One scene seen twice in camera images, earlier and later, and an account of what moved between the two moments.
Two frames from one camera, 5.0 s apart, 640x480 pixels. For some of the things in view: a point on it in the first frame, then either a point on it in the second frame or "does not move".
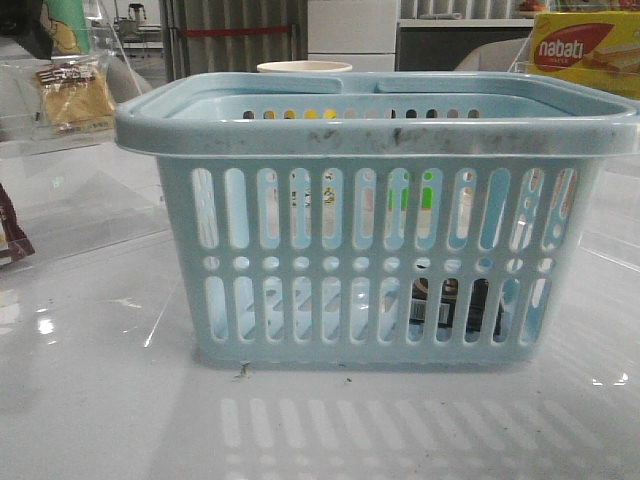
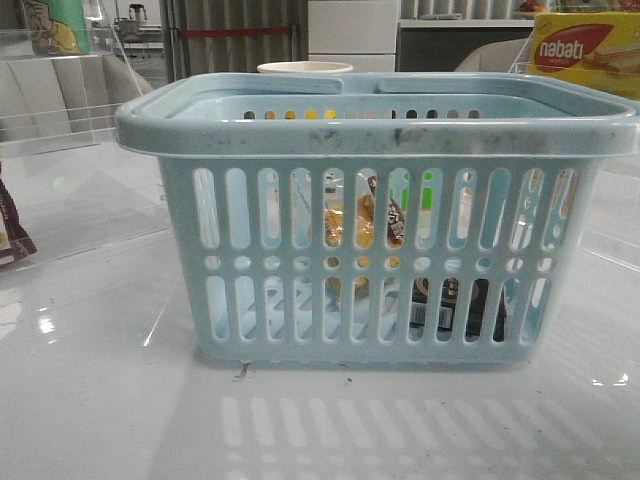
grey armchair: [508, 55] does not move
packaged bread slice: [73, 98] to [365, 235]
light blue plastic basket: [424, 220] does not move
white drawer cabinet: [360, 33] does not move
